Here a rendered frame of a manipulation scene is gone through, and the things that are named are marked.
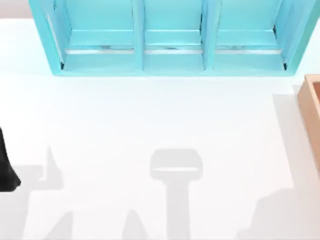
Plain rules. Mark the light blue rack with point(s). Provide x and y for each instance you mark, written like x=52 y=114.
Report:
x=172 y=62

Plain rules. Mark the salmon-coloured shallow box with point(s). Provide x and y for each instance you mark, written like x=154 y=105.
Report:
x=308 y=105

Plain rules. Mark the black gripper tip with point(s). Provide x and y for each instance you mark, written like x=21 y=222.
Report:
x=6 y=175

